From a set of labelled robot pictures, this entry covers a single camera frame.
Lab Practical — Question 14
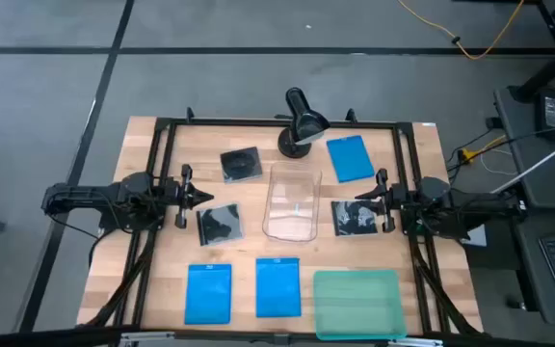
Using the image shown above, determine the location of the clear plastic bin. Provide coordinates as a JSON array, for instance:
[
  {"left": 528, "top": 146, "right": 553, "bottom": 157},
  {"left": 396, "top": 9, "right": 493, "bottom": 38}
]
[{"left": 261, "top": 161, "right": 324, "bottom": 243}]

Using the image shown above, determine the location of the dark grey side table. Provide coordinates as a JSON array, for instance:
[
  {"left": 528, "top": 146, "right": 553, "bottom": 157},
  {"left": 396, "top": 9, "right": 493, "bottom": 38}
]
[{"left": 492, "top": 85, "right": 555, "bottom": 329}]

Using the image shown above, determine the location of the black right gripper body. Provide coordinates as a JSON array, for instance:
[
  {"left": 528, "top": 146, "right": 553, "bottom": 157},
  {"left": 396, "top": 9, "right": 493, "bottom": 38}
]
[{"left": 377, "top": 169, "right": 404, "bottom": 233}]

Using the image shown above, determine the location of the black power adapter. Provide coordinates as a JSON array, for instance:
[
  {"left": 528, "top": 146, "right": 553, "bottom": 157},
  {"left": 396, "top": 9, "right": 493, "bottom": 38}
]
[{"left": 536, "top": 91, "right": 555, "bottom": 144}]

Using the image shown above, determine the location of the black metal table frame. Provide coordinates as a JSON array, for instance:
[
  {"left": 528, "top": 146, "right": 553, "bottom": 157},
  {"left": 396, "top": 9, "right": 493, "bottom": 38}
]
[{"left": 77, "top": 106, "right": 486, "bottom": 338}]

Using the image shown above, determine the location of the clear black jewel case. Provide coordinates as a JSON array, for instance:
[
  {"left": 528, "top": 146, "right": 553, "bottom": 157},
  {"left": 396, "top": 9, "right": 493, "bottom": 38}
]
[
  {"left": 196, "top": 202, "right": 245, "bottom": 248},
  {"left": 219, "top": 146, "right": 264, "bottom": 185},
  {"left": 330, "top": 199, "right": 380, "bottom": 237}
]

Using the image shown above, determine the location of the yellow plug cord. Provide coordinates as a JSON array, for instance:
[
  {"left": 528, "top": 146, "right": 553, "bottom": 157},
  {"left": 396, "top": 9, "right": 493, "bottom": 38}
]
[{"left": 458, "top": 134, "right": 509, "bottom": 164}]

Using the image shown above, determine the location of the white rod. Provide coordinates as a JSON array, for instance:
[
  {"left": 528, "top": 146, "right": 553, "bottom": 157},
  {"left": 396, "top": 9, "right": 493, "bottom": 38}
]
[{"left": 489, "top": 129, "right": 555, "bottom": 195}]

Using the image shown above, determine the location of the blue disc case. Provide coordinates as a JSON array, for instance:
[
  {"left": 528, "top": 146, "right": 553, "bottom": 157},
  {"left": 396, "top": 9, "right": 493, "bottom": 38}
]
[
  {"left": 254, "top": 256, "right": 303, "bottom": 319},
  {"left": 183, "top": 262, "right": 233, "bottom": 326},
  {"left": 326, "top": 135, "right": 376, "bottom": 184}
]

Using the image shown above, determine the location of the green translucent plastic bin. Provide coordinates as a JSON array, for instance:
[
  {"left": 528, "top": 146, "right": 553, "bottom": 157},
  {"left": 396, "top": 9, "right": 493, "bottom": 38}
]
[{"left": 312, "top": 268, "right": 408, "bottom": 342}]

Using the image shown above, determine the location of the black stand leg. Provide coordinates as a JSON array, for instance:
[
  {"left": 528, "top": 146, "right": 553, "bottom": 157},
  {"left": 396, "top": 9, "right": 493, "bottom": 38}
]
[{"left": 507, "top": 0, "right": 555, "bottom": 103}]

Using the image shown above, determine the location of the black crossbeam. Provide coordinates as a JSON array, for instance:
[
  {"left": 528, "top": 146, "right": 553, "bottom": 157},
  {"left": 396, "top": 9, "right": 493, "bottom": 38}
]
[{"left": 0, "top": 323, "right": 555, "bottom": 347}]

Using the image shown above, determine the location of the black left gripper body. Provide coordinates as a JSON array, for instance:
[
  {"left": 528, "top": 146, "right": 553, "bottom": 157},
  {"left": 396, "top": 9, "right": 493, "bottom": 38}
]
[{"left": 164, "top": 163, "right": 197, "bottom": 230}]

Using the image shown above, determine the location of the yellow floor cable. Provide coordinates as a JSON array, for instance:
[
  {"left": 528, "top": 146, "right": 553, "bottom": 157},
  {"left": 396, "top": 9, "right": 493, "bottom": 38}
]
[{"left": 396, "top": 0, "right": 524, "bottom": 62}]

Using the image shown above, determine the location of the silver aluminium bracket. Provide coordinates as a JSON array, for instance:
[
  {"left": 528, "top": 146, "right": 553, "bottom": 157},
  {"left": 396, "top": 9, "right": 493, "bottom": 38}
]
[
  {"left": 119, "top": 331, "right": 176, "bottom": 347},
  {"left": 386, "top": 336, "right": 445, "bottom": 347}
]

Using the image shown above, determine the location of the black cable bundle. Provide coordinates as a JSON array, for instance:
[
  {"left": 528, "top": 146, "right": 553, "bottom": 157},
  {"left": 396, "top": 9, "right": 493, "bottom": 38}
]
[
  {"left": 410, "top": 235, "right": 481, "bottom": 336},
  {"left": 84, "top": 226, "right": 166, "bottom": 329}
]

